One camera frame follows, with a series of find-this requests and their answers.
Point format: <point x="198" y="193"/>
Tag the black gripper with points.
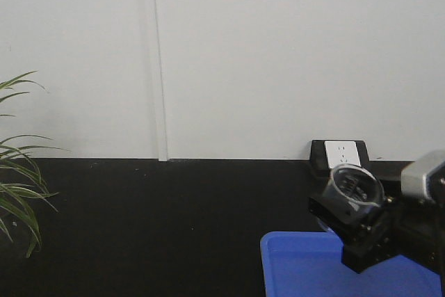
<point x="413" y="229"/>

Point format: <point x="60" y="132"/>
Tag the clear glass beaker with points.
<point x="351" y="193"/>

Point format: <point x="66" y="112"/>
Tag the blue plastic tray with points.
<point x="309" y="264"/>

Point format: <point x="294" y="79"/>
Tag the green potted plant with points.
<point x="25" y="184"/>

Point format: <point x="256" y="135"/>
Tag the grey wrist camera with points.
<point x="424" y="178"/>

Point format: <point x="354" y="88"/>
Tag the white wall power socket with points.
<point x="327" y="154"/>

